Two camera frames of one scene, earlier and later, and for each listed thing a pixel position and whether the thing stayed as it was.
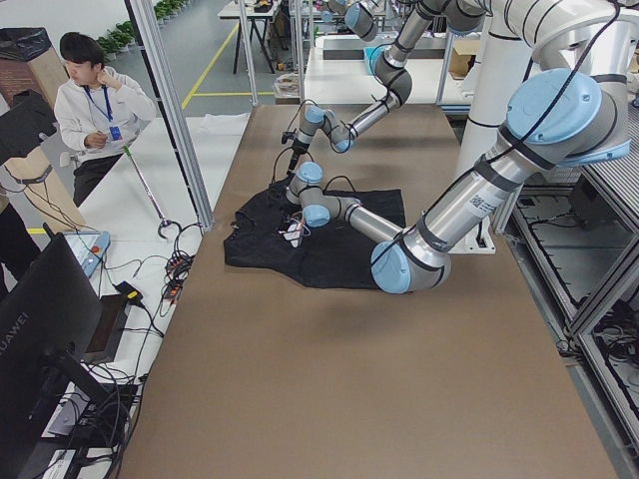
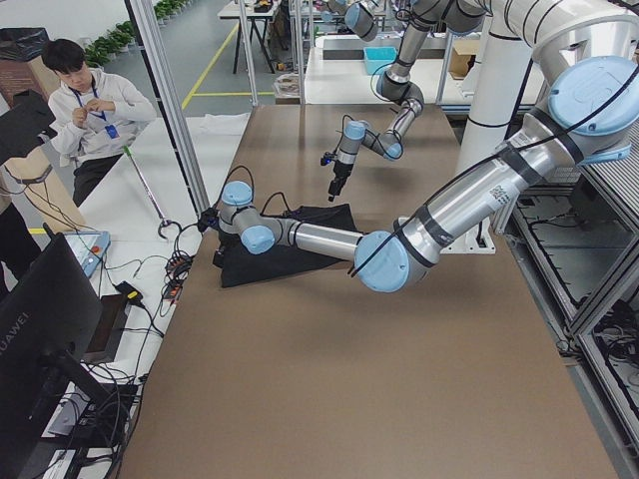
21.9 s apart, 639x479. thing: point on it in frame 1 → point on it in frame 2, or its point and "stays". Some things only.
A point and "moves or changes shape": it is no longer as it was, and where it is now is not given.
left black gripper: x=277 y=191 → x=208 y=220
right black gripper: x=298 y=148 → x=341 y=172
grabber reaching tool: x=166 y=222 stays
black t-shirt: x=337 y=254 moves or changes shape
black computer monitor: x=51 y=328 stays
